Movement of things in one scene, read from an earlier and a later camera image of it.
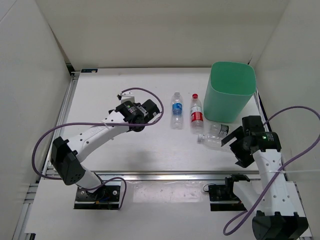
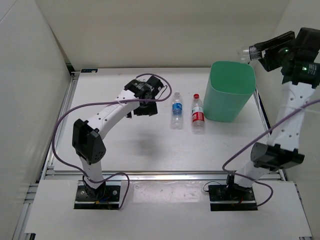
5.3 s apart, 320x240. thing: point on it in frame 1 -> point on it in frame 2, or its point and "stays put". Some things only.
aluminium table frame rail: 158,176 stays put
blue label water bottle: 177,112 stays put
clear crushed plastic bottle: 213,140 -> 244,54
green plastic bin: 232,86 stays put
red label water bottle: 196,116 stays put
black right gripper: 237,133 -> 283,38
